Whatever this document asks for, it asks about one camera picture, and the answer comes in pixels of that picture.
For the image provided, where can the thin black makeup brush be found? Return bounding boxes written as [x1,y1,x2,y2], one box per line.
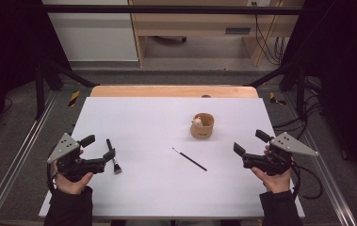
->
[171,147,208,172]

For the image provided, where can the black curtain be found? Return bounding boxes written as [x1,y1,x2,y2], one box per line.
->
[281,0,357,186]
[0,0,71,152]

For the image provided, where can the person's right hand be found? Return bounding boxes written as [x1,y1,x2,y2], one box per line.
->
[251,167,293,194]

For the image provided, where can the white cabinet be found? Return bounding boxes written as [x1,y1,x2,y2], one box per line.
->
[41,0,139,63]

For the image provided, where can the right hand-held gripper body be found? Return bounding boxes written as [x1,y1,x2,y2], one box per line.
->
[241,131,320,177]

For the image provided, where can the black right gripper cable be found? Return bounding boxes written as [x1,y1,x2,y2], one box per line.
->
[290,161,324,201]

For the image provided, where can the tan brush holder with figurine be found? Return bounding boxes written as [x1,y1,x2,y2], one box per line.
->
[189,112,215,139]

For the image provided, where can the bundle of hanging cables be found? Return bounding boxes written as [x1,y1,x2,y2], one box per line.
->
[252,1,288,66]

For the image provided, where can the black horizontal frame bar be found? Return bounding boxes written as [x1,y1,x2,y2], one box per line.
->
[42,4,302,16]

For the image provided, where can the black floor cables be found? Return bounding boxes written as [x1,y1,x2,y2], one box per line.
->
[273,76,325,140]

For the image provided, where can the large black makeup brush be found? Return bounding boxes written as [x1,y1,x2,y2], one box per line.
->
[105,138,123,175]

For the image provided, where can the person's left hand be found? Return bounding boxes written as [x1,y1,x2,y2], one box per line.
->
[53,162,94,196]

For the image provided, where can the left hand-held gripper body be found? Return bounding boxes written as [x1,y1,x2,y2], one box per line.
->
[46,132,108,183]

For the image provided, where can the aluminium floor rail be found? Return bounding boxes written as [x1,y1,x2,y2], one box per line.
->
[0,90,59,226]
[284,93,357,226]

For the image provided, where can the black metal stand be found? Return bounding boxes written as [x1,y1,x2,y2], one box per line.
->
[245,60,309,121]
[34,59,100,121]

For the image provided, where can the light wooden desk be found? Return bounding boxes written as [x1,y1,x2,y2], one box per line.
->
[128,0,306,68]

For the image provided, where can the yellow black floor tape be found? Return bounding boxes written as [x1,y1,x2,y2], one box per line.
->
[68,90,81,107]
[268,91,287,106]

